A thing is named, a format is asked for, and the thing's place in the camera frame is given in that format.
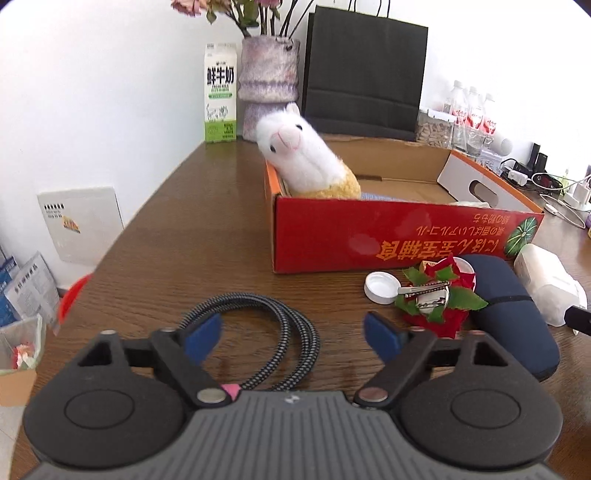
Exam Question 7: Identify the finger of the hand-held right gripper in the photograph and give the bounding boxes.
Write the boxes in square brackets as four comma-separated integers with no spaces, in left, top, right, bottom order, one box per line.
[564,305,591,336]

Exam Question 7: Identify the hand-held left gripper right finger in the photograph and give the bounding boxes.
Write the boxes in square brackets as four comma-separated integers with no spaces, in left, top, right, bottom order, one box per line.
[352,311,511,411]

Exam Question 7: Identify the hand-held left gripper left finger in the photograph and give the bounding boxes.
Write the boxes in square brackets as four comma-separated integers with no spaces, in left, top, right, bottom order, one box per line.
[79,315,232,411]

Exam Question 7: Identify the white translucent box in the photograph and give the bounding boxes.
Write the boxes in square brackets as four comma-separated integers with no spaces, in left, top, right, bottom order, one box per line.
[513,244,588,328]

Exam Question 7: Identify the navy glasses case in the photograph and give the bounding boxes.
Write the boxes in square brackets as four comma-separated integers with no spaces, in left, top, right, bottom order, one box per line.
[455,254,561,382]

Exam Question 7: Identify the black braided cable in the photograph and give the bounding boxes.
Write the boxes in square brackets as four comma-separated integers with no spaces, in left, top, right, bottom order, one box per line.
[178,292,321,400]

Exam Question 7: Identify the red flower brooch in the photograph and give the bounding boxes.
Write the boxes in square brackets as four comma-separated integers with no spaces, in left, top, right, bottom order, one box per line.
[394,258,489,340]

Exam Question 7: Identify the red cardboard box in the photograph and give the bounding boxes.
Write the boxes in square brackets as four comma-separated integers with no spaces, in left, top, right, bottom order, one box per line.
[264,136,546,274]

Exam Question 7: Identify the white alpaca plush toy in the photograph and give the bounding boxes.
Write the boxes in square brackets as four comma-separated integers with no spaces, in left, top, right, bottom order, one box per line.
[255,102,362,200]

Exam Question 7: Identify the white plug charger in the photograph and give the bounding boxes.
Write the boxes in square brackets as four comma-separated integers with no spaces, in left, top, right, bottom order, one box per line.
[566,184,591,209]

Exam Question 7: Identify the red plastic bucket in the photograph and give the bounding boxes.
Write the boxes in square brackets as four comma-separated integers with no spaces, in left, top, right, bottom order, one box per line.
[60,273,93,320]

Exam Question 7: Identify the black upright device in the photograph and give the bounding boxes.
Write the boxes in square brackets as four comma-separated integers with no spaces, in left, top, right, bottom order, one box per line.
[526,143,548,169]

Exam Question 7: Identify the printed leaflet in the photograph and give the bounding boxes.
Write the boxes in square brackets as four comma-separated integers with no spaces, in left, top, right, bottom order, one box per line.
[4,252,61,334]

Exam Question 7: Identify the cardboard bin with bag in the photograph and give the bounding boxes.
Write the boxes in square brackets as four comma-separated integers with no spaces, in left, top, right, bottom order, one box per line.
[0,314,45,407]

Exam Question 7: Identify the clear glass cup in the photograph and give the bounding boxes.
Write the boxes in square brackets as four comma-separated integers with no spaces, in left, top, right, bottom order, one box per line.
[464,124,486,156]

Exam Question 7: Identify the clear sunflower seed jar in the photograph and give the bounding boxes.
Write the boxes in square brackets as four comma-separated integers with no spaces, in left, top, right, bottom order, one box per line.
[417,107,456,150]

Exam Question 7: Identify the white green milk carton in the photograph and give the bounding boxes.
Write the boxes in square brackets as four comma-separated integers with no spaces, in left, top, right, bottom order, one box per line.
[204,42,240,144]

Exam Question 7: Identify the black paper bag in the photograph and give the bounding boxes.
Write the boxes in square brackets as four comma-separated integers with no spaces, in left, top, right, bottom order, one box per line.
[300,0,429,142]

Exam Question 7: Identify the purple fuzzy vase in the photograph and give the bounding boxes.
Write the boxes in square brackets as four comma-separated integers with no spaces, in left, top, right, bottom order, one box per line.
[238,37,301,143]

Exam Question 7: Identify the coiled black red cable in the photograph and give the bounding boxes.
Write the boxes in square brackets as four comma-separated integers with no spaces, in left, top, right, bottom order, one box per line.
[531,172,565,190]

